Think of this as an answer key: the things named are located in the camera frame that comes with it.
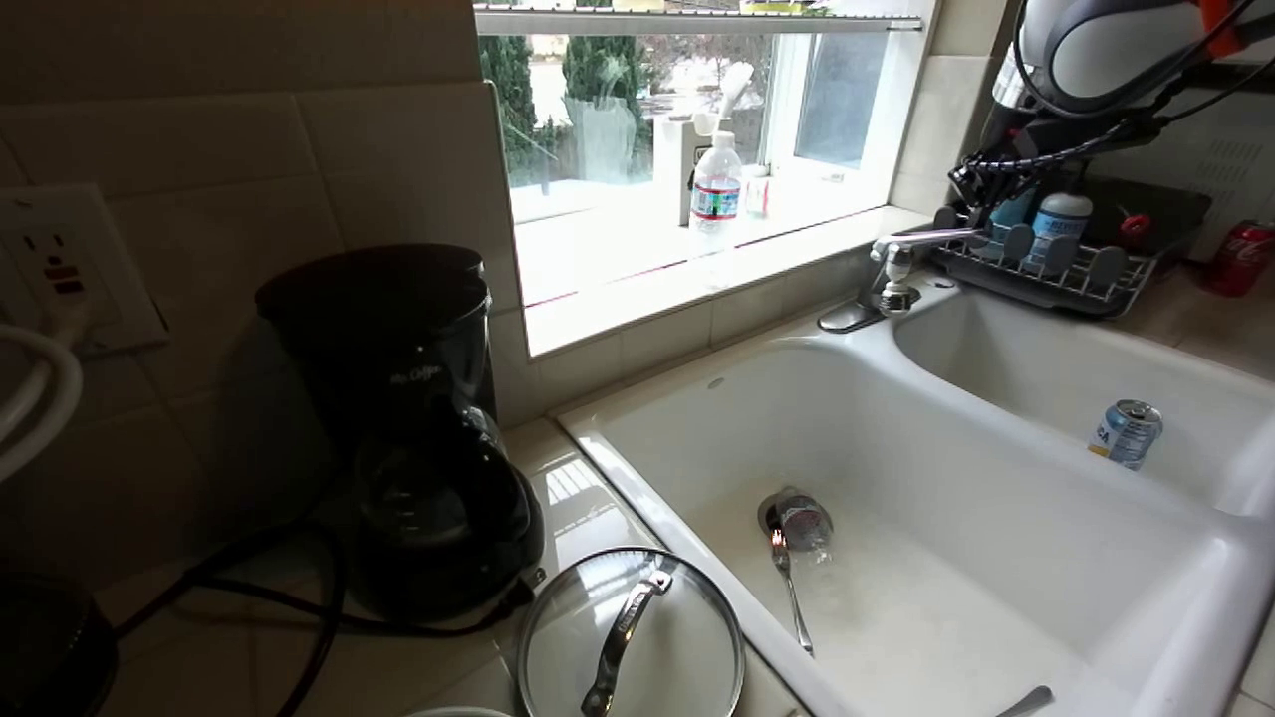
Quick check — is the chrome single-lever faucet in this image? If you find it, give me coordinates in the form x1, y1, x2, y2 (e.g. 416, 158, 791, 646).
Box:
815, 225, 985, 336

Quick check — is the glass pot lid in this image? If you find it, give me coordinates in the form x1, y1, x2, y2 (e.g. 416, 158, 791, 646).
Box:
516, 541, 750, 717

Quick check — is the dark wire dish rack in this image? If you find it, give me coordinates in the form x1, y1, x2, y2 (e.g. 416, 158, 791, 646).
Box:
934, 176, 1216, 323

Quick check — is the long metal spoon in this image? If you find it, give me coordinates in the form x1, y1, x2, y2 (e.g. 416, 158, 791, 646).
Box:
763, 501, 820, 663

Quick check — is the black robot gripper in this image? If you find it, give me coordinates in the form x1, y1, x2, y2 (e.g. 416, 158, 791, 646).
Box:
985, 54, 1071, 173

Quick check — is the white wall outlet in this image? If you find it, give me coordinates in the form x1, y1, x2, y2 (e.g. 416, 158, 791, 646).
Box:
0, 178, 175, 358

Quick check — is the metal sink drain strainer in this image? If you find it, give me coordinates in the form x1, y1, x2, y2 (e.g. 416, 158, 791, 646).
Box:
754, 485, 837, 558

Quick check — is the black coffee maker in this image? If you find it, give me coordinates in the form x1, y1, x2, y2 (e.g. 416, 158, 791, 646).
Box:
253, 238, 552, 631

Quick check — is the black power cord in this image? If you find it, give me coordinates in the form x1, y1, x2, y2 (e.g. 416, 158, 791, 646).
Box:
114, 522, 535, 717

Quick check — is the sink drain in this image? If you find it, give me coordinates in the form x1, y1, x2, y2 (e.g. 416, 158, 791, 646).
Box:
1087, 395, 1167, 474

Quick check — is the white power cable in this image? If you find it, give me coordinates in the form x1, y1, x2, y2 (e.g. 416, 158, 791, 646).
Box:
0, 315, 88, 492

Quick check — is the blue plastic container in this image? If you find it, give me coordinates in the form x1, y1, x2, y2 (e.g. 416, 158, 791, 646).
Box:
987, 196, 1042, 238

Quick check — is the clear plastic water bottle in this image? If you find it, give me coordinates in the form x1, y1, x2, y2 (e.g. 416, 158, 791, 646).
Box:
685, 127, 750, 230

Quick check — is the red cup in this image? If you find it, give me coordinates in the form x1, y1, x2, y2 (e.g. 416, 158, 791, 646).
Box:
1204, 216, 1275, 299

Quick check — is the white double basin sink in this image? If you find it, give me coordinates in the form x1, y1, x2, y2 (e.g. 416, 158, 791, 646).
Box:
552, 271, 1275, 717

